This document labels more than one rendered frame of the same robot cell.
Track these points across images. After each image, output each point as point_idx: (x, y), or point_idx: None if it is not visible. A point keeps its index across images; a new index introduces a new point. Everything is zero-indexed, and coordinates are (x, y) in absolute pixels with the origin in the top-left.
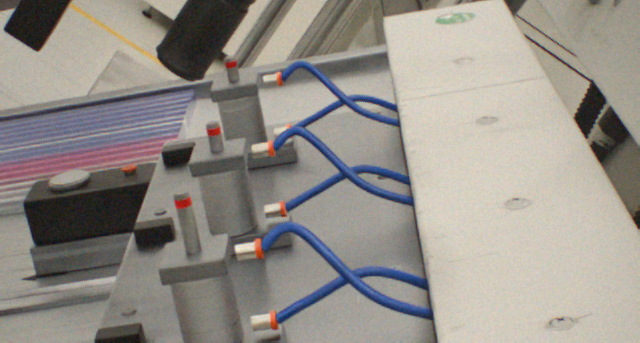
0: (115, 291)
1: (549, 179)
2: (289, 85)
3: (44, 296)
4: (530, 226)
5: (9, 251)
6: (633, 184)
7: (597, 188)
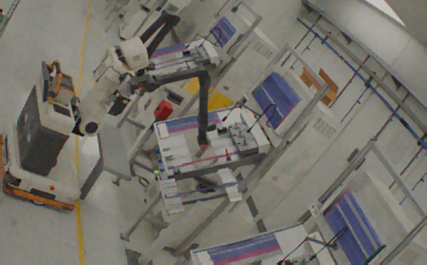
0: (234, 139)
1: (259, 132)
2: (225, 111)
3: (220, 137)
4: (259, 135)
5: (213, 132)
6: (258, 121)
7: (262, 132)
